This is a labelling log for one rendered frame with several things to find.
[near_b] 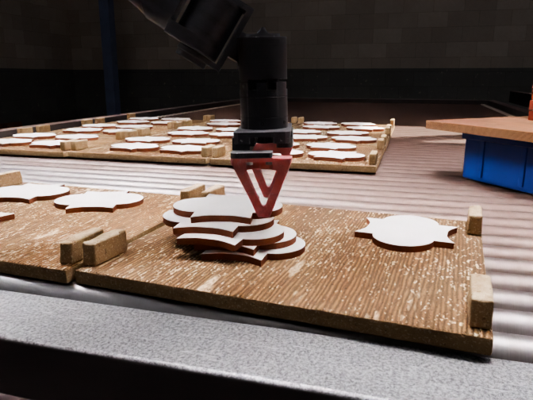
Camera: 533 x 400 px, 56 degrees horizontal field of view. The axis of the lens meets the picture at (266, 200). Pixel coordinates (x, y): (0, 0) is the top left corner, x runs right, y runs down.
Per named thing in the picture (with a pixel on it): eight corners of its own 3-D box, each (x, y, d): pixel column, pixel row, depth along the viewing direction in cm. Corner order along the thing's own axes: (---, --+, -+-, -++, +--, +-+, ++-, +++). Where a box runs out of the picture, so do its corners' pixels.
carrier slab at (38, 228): (67, 284, 54) (66, 270, 53) (-184, 243, 67) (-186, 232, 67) (210, 206, 86) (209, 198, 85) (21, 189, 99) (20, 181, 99)
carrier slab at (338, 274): (492, 357, 40) (493, 339, 39) (74, 283, 54) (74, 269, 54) (479, 232, 72) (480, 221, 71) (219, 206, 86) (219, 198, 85)
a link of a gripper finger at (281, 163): (232, 222, 57) (228, 140, 55) (239, 206, 64) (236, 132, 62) (293, 222, 57) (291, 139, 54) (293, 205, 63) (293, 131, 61)
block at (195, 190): (189, 207, 79) (189, 190, 78) (178, 206, 79) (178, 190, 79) (206, 199, 84) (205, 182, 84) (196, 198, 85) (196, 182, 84)
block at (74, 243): (72, 267, 54) (70, 242, 54) (59, 264, 55) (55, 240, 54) (106, 249, 60) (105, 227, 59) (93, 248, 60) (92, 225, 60)
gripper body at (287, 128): (233, 148, 57) (230, 82, 55) (243, 137, 67) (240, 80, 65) (290, 148, 56) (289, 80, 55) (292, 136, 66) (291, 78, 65)
